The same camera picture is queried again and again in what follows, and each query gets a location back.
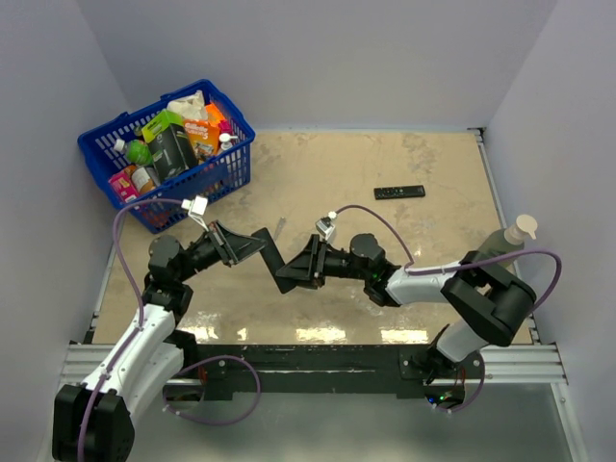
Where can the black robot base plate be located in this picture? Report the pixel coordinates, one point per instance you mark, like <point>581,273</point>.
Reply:
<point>405,371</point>

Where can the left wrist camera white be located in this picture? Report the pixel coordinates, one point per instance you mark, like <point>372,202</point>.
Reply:
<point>195,209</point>

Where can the green bottle white cap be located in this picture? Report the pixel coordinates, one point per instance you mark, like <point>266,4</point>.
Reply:
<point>135,151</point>

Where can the orange Gillette razor pack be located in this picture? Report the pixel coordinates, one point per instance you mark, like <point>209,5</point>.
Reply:
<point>203,137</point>

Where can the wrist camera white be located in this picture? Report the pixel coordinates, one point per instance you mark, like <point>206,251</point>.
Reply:
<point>195,209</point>
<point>326,227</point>

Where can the green black razor box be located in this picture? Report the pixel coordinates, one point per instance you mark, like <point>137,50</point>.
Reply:
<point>169,145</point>

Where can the pink box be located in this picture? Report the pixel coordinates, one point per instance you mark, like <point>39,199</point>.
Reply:
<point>123,187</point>

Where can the aluminium frame rail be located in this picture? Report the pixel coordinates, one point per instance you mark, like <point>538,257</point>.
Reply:
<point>517,364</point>

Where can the blue plastic shopping basket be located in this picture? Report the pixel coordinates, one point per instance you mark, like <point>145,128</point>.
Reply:
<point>214,179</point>

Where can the white pump bottle in basket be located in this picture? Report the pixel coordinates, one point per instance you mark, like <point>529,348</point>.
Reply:
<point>226,141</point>

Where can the orange pill bottle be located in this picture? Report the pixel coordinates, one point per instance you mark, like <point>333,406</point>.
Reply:
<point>143,181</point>

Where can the black remote control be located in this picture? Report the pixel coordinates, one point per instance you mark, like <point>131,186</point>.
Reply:
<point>399,192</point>
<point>273,260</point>

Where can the black remote control on table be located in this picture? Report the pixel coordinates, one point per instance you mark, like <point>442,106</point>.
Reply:
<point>399,192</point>

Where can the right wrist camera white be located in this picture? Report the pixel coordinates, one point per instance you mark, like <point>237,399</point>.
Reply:
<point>326,227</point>

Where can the crumpled beige paper bag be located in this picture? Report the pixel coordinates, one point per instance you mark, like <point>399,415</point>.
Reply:
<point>191,107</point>

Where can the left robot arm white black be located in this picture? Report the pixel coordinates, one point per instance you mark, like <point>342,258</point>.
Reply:
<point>96,419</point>

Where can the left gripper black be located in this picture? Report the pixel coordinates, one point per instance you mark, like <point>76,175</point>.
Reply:
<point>235,246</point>

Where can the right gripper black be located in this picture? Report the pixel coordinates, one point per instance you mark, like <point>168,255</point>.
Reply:
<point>309,267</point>

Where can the green liquid soap pump bottle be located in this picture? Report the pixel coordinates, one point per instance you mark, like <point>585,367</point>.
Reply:
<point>510,239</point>

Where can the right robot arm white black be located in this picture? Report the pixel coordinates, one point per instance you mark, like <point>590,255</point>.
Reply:
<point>491,301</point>

